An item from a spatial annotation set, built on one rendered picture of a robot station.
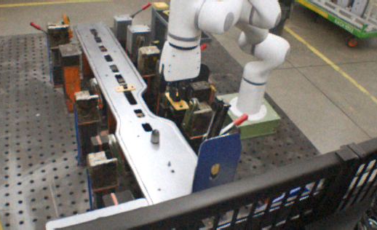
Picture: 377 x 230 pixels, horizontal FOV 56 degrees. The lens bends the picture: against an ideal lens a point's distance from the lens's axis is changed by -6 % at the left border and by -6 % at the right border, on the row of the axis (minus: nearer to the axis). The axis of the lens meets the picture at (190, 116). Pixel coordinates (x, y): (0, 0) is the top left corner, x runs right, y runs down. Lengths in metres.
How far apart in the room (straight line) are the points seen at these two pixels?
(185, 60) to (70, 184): 0.82
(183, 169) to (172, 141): 0.14
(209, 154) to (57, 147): 1.03
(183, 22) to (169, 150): 0.51
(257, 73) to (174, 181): 0.74
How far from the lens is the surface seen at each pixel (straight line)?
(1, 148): 1.79
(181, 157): 1.24
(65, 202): 1.50
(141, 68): 1.69
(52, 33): 1.98
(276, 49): 1.63
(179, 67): 0.96
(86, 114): 1.47
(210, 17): 0.86
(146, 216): 0.37
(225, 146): 0.84
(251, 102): 1.80
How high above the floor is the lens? 1.84
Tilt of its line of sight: 36 degrees down
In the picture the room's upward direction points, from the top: 8 degrees clockwise
